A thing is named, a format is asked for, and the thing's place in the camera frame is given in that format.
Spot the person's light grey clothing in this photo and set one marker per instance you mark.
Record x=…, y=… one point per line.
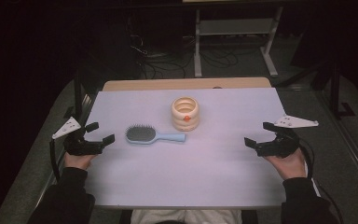
x=186, y=217

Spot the cream ringed cup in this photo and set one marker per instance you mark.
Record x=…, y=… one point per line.
x=185, y=116

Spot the black metal stand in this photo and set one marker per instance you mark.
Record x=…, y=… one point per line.
x=335, y=93

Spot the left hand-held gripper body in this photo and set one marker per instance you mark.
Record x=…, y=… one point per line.
x=80, y=146

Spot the dark metal frame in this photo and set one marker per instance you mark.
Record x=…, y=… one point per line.
x=78, y=93

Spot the person's right hand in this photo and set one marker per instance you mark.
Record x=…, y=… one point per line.
x=289, y=166

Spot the person's left hand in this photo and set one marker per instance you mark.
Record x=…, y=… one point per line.
x=78, y=161

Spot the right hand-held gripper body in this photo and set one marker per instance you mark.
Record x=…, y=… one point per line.
x=279, y=145

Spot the light blue hairbrush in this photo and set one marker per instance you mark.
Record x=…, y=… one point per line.
x=146, y=135

